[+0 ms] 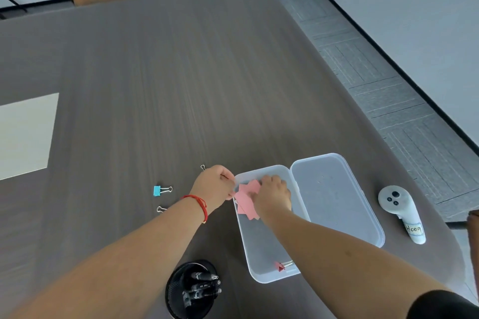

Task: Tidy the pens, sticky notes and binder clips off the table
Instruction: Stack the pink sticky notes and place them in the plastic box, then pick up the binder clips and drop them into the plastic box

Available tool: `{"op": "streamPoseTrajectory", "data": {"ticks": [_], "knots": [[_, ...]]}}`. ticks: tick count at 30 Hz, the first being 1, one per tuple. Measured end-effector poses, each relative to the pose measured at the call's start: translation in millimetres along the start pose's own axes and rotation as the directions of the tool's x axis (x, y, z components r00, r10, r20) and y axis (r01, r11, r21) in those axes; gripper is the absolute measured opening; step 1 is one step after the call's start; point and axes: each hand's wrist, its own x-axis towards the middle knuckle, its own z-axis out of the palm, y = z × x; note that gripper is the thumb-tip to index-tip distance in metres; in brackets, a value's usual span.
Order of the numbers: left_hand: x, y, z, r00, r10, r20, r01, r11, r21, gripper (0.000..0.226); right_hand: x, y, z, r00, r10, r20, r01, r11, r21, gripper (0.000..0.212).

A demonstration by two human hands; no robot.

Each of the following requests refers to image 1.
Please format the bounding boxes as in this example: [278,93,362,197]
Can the person's right hand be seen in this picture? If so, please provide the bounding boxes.
[249,175,292,223]

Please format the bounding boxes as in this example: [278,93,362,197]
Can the person's left hand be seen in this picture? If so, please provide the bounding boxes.
[191,165,236,215]

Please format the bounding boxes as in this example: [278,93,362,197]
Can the pink paper cards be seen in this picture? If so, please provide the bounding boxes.
[234,180,262,221]

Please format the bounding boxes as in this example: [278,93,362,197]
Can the person's right forearm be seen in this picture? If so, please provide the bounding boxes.
[261,207,451,319]

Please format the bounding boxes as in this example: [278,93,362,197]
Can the person's left forearm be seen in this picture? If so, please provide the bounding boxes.
[0,197,209,319]

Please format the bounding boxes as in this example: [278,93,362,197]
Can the clear plastic lid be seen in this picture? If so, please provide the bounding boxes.
[290,153,386,248]

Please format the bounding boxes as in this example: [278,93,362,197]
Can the clear plastic box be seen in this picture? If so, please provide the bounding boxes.
[233,165,312,284]

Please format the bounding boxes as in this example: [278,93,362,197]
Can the black round pen holder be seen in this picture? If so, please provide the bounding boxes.
[165,259,222,319]

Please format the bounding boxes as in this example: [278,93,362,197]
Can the white handheld controller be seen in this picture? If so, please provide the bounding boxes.
[377,185,427,245]

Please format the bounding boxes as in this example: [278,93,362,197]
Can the brown chair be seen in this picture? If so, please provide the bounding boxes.
[467,210,479,280]

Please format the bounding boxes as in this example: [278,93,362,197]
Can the white paper sheet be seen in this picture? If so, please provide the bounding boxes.
[0,93,60,181]

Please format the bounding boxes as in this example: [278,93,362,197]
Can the black sleeve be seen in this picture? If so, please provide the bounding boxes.
[406,290,479,319]

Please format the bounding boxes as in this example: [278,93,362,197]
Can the red string bracelet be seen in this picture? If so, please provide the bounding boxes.
[181,195,208,224]

